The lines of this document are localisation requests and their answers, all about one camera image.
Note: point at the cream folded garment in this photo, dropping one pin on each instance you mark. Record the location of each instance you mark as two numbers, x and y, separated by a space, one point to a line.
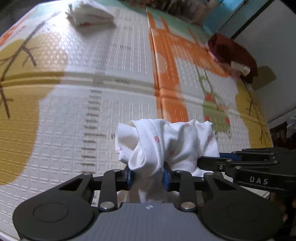
241 68

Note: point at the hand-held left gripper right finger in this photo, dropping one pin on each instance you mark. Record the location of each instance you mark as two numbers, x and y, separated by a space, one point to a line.
166 180

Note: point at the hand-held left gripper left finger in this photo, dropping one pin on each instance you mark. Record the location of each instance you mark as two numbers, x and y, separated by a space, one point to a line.
128 178

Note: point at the folded white printed garment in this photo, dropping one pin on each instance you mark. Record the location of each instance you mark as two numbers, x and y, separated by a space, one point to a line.
90 14

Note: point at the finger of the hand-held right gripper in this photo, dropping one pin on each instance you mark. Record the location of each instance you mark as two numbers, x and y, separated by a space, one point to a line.
227 155
212 164

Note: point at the colourful foam play mat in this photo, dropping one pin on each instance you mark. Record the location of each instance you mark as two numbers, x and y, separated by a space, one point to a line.
69 104

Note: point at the white flower-print baby shirt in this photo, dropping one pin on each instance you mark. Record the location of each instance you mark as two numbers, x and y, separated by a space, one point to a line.
171 143

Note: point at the dark red garment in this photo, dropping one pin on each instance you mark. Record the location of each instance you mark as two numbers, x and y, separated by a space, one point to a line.
226 51

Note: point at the row of bottles and jars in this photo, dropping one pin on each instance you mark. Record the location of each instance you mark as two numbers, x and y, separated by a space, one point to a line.
185 9

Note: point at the person's right hand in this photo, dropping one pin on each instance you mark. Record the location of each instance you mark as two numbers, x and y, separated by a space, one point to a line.
278 204

